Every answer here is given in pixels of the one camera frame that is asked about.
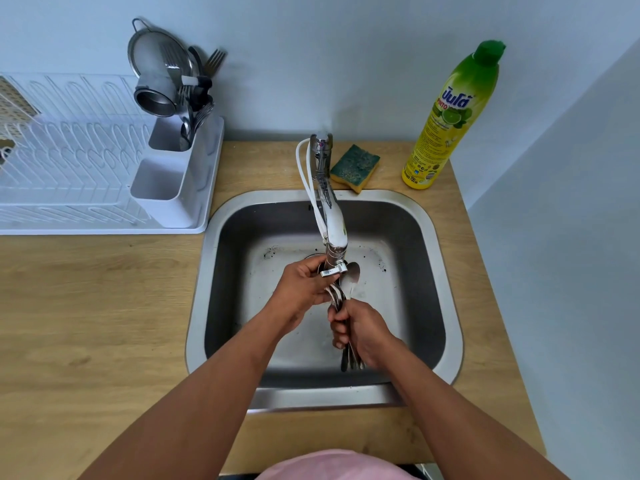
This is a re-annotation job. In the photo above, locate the person's left hand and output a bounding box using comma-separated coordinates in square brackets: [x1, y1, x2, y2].
[264, 254, 342, 338]

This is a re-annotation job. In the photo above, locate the stainless steel cup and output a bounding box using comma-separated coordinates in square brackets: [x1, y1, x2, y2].
[133, 84, 179, 118]

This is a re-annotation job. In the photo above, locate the green and yellow sponge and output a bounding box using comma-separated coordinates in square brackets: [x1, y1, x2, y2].
[329, 144, 381, 195]

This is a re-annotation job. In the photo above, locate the chrome and white faucet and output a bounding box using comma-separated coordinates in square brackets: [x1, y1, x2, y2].
[309, 133, 362, 279]

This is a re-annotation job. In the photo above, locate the person's left forearm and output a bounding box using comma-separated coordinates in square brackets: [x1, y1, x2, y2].
[79, 307, 297, 480]

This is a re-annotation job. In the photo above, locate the stainless steel sink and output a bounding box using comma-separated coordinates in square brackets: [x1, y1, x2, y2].
[185, 189, 464, 414]

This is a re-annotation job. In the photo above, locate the person's right hand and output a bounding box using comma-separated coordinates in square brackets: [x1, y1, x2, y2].
[327, 299, 402, 370]

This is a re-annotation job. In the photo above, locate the bundle of steel spoons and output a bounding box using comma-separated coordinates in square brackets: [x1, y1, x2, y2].
[324, 262, 367, 373]

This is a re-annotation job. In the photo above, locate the yellow dish soap bottle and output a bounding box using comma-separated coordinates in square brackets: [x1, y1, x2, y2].
[401, 40, 507, 191]

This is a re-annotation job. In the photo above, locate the white dish drying rack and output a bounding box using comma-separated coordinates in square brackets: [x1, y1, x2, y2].
[0, 72, 225, 236]

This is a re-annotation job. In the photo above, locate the pink shirt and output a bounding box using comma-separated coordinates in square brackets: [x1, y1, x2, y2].
[254, 449, 422, 480]

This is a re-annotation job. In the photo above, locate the steel mesh strainer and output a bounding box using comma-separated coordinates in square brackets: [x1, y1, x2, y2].
[127, 18, 199, 98]

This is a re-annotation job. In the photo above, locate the steel cutlery bunch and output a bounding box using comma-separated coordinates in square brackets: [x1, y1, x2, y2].
[177, 101, 216, 151]

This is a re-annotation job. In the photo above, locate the black handled utensil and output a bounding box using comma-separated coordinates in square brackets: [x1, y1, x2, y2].
[181, 74, 214, 111]

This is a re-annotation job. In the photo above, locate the person's right forearm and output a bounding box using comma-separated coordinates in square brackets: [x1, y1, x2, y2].
[380, 339, 571, 480]

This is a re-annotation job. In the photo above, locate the white faucet hose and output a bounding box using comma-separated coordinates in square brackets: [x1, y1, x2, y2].
[295, 138, 329, 241]

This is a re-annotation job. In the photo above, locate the steel fork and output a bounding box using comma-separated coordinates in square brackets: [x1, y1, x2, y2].
[202, 48, 228, 79]

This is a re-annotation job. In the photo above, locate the woven rattan mat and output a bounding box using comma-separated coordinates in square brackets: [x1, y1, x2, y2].
[0, 76, 40, 138]

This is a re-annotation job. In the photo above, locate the white cutlery holder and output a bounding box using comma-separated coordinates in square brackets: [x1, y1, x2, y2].
[130, 114, 222, 230]

